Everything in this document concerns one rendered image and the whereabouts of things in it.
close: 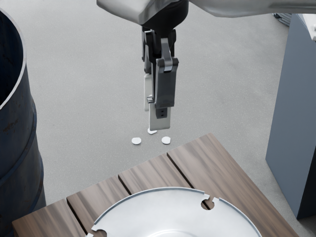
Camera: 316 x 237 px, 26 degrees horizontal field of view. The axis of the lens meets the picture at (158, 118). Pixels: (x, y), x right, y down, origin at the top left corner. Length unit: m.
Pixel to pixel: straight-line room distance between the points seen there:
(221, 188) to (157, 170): 0.11
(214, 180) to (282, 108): 0.37
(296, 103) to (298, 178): 0.17
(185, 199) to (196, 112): 0.63
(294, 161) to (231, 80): 0.42
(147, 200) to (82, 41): 0.89
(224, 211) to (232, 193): 0.04
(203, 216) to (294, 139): 0.40
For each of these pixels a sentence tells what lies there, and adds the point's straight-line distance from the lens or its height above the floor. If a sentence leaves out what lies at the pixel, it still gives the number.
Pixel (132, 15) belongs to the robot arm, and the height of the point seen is 0.77.
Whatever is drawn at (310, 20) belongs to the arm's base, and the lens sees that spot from 1.29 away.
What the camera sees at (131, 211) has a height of 0.35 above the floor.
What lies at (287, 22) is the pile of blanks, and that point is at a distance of 1.99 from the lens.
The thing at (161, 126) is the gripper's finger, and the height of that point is 0.52.
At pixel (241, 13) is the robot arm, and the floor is 0.82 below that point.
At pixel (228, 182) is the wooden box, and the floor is 0.35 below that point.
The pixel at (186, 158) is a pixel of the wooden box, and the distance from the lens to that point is 1.17.
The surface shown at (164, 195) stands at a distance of 1.12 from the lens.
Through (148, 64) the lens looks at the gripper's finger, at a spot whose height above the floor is 0.60.
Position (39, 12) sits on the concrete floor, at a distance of 2.04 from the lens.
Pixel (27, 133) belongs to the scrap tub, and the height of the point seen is 0.34.
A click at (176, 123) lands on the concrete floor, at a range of 1.69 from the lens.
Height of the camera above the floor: 1.26
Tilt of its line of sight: 48 degrees down
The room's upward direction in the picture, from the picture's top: straight up
